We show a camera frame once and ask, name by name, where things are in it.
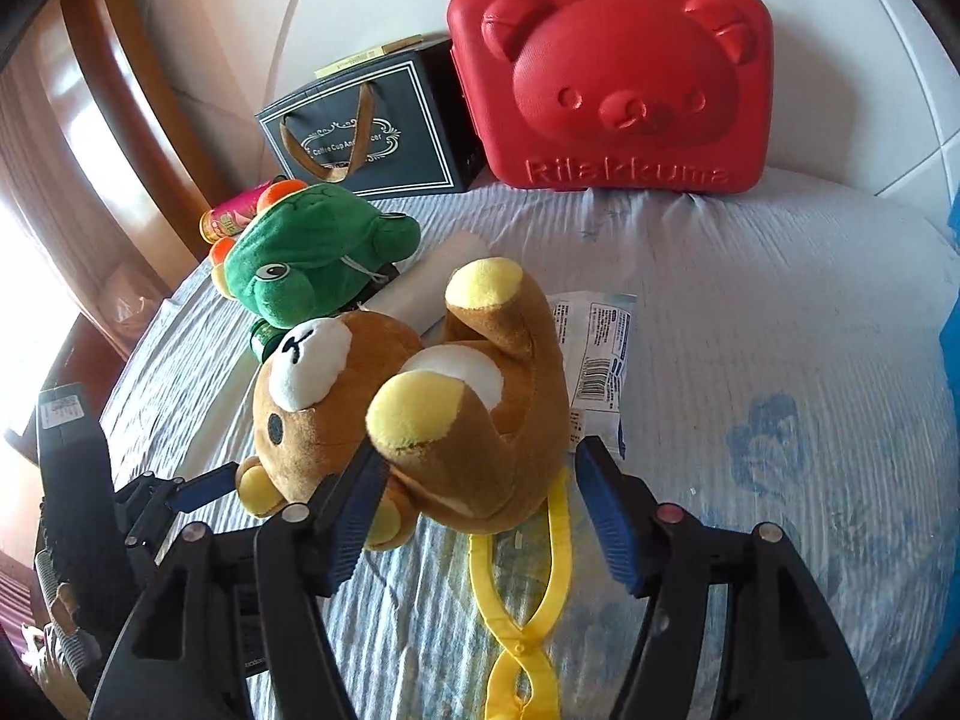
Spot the dark gift bag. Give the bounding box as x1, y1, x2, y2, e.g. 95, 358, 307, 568
257, 34, 485, 199

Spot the white wet wipes pack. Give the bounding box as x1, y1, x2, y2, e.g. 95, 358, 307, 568
548, 291, 636, 457

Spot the yellow plastic clip toy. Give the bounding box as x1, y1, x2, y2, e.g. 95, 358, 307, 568
467, 464, 573, 720

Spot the yellow duck frog-hat plush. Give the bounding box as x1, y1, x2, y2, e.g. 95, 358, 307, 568
210, 179, 421, 330

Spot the brown bear plush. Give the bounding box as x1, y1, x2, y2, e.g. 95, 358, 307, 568
236, 257, 569, 551

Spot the green capped bottle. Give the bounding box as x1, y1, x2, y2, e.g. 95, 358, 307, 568
249, 319, 286, 362

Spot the striped blue white bedsheet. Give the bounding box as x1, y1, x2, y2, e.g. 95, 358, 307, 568
101, 169, 958, 718

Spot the white paper roll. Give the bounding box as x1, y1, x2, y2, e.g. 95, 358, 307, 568
363, 231, 490, 335

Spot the red bear suitcase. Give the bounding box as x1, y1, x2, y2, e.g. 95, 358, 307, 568
448, 0, 775, 193

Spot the pink can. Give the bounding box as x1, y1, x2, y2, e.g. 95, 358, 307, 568
199, 176, 281, 244

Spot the blue plastic storage crate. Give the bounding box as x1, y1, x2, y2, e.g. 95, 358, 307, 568
939, 197, 960, 403

